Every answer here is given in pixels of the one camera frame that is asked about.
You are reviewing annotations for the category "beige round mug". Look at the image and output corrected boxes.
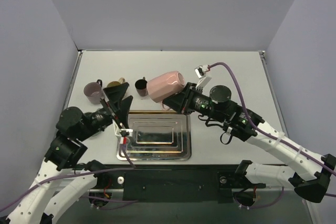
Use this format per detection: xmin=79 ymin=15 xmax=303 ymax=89
xmin=107 ymin=78 xmax=125 ymax=88

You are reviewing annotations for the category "pink faceted mug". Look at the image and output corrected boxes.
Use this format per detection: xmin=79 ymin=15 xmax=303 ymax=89
xmin=146 ymin=71 xmax=185 ymax=111

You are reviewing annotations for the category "lilac mug black handle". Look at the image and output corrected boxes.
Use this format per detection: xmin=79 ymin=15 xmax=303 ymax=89
xmin=83 ymin=79 xmax=104 ymax=105

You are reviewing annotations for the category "brown glazed mug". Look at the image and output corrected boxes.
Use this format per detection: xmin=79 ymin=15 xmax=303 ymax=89
xmin=135 ymin=77 xmax=148 ymax=97

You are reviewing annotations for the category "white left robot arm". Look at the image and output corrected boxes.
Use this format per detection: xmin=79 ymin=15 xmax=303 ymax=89
xmin=1 ymin=82 xmax=133 ymax=223

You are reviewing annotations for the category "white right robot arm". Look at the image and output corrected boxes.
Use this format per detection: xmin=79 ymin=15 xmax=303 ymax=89
xmin=162 ymin=82 xmax=335 ymax=203

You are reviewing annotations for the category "shiny steel tray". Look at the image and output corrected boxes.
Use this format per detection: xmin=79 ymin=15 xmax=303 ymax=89
xmin=125 ymin=111 xmax=192 ymax=161

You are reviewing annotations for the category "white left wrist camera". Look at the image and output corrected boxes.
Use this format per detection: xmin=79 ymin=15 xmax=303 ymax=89
xmin=113 ymin=120 xmax=134 ymax=144

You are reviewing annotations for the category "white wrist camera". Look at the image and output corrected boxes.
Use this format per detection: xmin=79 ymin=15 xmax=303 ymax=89
xmin=195 ymin=65 xmax=212 ymax=90
xmin=113 ymin=120 xmax=134 ymax=144

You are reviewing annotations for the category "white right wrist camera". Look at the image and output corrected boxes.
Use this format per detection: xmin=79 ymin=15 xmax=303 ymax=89
xmin=195 ymin=65 xmax=212 ymax=90

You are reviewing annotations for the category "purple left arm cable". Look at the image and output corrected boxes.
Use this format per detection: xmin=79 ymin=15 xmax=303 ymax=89
xmin=0 ymin=140 xmax=139 ymax=217

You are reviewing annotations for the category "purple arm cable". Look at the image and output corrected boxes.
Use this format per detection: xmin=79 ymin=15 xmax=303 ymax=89
xmin=0 ymin=140 xmax=139 ymax=217
xmin=207 ymin=62 xmax=336 ymax=208

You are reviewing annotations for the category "aluminium frame rail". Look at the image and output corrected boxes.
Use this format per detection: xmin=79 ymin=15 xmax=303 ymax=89
xmin=31 ymin=50 xmax=315 ymax=209

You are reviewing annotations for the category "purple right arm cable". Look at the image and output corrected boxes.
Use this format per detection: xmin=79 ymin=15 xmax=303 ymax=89
xmin=207 ymin=62 xmax=336 ymax=208

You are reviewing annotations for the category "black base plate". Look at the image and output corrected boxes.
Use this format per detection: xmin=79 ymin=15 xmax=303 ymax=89
xmin=92 ymin=165 xmax=265 ymax=203

